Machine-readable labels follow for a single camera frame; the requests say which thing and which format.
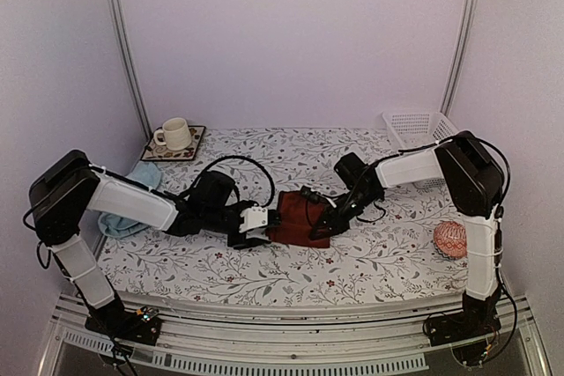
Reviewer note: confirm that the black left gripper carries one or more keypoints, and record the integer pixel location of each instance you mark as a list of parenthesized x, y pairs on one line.
[(250, 243)]

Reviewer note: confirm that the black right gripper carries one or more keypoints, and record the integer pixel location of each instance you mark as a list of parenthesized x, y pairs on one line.
[(337, 222)]

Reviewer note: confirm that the dark red towel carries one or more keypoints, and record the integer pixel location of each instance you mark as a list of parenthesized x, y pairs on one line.
[(297, 216)]

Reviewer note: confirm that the light blue towel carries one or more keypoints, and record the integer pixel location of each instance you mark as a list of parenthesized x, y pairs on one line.
[(127, 209)]

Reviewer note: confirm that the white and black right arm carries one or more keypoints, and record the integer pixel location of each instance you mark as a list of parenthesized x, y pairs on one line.
[(477, 187)]

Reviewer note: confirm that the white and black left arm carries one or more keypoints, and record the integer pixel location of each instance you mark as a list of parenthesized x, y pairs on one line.
[(74, 189)]

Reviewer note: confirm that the white perforated plastic basket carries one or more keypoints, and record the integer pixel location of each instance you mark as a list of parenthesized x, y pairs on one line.
[(409, 131)]

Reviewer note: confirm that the cream ribbed ceramic mug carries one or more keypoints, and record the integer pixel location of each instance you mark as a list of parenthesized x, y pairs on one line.
[(173, 134)]

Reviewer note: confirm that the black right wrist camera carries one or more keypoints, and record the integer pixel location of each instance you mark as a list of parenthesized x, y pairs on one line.
[(349, 169)]

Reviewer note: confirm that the aluminium front rail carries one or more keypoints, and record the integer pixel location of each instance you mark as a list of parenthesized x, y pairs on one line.
[(208, 339)]

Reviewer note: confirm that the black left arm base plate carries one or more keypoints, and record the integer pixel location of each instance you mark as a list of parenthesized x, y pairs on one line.
[(141, 326)]

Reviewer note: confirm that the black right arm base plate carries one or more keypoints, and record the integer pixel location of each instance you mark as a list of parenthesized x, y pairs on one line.
[(446, 328)]

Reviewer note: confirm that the aluminium frame post right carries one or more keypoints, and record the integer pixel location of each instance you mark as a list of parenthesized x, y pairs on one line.
[(455, 69)]

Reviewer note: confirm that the aluminium frame post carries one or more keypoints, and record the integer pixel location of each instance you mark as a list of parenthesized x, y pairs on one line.
[(455, 69), (123, 44)]

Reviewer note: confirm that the aluminium frame post left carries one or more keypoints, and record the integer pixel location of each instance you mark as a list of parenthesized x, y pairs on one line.
[(123, 44)]

